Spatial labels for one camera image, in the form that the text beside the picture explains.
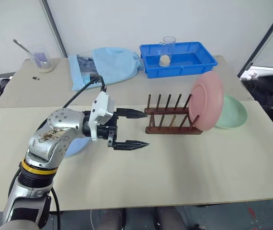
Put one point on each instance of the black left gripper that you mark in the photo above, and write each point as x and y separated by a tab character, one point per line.
111	130

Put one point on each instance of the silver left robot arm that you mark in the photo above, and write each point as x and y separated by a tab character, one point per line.
55	134

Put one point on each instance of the wooden dish rack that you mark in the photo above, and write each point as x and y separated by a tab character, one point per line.
170	129

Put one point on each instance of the light blue plate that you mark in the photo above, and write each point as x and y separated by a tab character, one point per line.
75	148

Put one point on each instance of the light blue cloth package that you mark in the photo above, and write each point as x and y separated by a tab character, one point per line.
77	76

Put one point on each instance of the blue plastic bin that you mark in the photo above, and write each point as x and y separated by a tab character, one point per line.
182	68

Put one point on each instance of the pink plate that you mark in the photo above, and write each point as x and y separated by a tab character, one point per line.
207	100

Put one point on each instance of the clear plastic measuring cup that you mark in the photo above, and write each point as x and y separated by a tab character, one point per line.
165	51

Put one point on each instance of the green plate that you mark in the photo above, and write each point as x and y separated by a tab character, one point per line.
233	115

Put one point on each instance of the small black clip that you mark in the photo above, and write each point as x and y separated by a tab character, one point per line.
35	78

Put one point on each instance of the glass beaker with grains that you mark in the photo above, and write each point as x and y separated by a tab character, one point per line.
43	64

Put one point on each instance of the metal spoon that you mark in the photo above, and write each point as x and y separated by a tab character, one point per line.
22	47

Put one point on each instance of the dark cluttered equipment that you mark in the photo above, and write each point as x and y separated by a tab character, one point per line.
268	88

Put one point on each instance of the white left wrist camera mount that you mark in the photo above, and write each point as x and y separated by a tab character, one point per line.
101	107

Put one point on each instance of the dark metal frame post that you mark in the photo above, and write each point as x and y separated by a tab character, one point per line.
55	28
265	36

